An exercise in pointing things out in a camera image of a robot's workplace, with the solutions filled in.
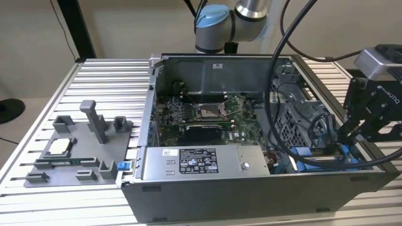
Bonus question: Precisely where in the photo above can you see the black round stand base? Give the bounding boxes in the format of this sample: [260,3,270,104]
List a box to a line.
[0,98,26,124]

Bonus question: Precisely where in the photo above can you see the thin black wall cable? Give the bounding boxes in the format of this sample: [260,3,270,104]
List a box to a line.
[49,0,80,62]

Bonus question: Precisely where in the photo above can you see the hard disk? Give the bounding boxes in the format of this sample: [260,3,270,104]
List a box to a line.
[288,143,359,173]

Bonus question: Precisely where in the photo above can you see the grey open PC case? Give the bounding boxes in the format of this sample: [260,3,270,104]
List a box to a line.
[115,53,402,223]

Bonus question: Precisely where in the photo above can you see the green RAM stick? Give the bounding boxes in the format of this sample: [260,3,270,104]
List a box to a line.
[35,158,95,165]

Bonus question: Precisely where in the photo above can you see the disk bay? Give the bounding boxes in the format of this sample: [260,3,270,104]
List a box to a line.
[286,141,376,174]

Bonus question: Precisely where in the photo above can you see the black cables behind arm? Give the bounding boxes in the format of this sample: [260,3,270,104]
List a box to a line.
[183,0,209,18]

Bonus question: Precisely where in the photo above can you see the perforated metal drive cage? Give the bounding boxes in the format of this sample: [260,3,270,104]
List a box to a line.
[268,77,336,150]

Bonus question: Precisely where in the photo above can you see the black disk wire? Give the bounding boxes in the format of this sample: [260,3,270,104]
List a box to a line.
[307,113,330,149]

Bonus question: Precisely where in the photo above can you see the black frame post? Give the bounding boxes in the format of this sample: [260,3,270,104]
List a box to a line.
[56,0,97,59]

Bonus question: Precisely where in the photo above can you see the green motherboard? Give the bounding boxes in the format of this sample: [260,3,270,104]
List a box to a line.
[155,91,267,147]

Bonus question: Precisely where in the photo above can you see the silver CPU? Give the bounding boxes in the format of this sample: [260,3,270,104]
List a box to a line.
[49,139,71,155]

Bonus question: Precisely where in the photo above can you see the black graphics card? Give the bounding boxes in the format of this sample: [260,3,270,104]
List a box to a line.
[177,124,224,145]

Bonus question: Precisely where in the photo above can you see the grey parts rack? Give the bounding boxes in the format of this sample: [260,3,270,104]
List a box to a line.
[22,99,135,189]

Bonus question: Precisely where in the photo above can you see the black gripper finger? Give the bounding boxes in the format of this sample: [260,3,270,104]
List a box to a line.
[336,77,367,145]
[354,103,390,141]

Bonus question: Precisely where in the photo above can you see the locking lever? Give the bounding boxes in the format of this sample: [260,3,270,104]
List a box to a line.
[180,90,199,105]

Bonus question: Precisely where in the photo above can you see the thin black camera cable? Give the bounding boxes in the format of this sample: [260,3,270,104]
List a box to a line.
[280,0,363,62]

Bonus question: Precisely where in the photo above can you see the thick black cable hose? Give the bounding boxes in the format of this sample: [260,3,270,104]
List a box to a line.
[266,0,402,171]

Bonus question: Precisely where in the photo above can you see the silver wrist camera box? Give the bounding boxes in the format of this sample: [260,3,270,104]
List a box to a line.
[354,44,402,81]

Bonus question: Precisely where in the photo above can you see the CPU socket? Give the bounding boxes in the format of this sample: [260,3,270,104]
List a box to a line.
[195,102,225,120]

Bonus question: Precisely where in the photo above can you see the silver power supply unit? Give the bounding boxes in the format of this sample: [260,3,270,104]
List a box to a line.
[140,145,271,181]

